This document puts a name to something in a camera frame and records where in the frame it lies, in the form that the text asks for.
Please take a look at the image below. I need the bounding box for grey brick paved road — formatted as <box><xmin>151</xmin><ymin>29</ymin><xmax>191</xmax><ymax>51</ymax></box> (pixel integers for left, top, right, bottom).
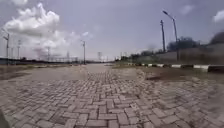
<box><xmin>0</xmin><ymin>63</ymin><xmax>224</xmax><ymax>128</ymax></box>

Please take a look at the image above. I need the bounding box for dark utility pole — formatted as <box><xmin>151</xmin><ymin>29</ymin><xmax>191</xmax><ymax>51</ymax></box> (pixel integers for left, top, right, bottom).
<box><xmin>159</xmin><ymin>19</ymin><xmax>167</xmax><ymax>53</ymax></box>

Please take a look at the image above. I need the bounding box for black and white kerb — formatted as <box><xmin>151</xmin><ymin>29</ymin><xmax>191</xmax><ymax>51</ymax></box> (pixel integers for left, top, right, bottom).
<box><xmin>127</xmin><ymin>62</ymin><xmax>224</xmax><ymax>74</ymax></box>

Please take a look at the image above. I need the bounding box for bare dirt ground strip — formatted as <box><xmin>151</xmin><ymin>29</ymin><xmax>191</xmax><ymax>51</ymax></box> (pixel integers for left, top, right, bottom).
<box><xmin>111</xmin><ymin>64</ymin><xmax>224</xmax><ymax>84</ymax></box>

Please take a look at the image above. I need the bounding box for row of utility poles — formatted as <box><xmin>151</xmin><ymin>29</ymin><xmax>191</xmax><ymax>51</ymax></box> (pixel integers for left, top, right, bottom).
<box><xmin>1</xmin><ymin>29</ymin><xmax>104</xmax><ymax>65</ymax></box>

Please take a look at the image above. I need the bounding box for street lamp pole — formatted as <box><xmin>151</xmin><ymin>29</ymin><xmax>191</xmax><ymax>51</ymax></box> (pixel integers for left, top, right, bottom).
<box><xmin>162</xmin><ymin>10</ymin><xmax>181</xmax><ymax>62</ymax></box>

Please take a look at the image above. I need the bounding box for row of trees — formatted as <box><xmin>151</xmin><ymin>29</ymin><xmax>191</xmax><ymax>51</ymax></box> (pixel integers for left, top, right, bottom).
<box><xmin>114</xmin><ymin>31</ymin><xmax>224</xmax><ymax>63</ymax></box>

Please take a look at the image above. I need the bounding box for low dark fence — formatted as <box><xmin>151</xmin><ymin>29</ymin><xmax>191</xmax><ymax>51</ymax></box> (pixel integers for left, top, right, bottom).
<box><xmin>0</xmin><ymin>57</ymin><xmax>104</xmax><ymax>66</ymax></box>

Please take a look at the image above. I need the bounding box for long grey wall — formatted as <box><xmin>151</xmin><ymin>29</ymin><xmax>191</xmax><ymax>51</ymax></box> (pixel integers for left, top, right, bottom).
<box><xmin>133</xmin><ymin>43</ymin><xmax>224</xmax><ymax>66</ymax></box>

